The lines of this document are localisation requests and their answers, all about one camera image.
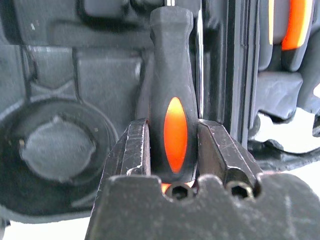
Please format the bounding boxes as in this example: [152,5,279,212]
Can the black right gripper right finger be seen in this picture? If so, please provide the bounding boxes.
[196,119,264,195]

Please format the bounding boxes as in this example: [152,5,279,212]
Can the silver screwdriver shaft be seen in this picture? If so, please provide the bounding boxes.
[194,0,205,119]

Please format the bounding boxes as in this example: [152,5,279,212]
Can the black plastic tool case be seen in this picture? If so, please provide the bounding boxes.
[0,0,320,225]

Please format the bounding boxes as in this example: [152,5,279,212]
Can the orange black handled tool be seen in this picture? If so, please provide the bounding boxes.
[258,0,316,73]

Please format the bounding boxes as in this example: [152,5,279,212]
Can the black orange handled screwdriver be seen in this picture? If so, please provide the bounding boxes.
[149,0,200,185]

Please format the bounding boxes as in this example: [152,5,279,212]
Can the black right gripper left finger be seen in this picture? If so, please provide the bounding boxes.
[98,118,152,186]

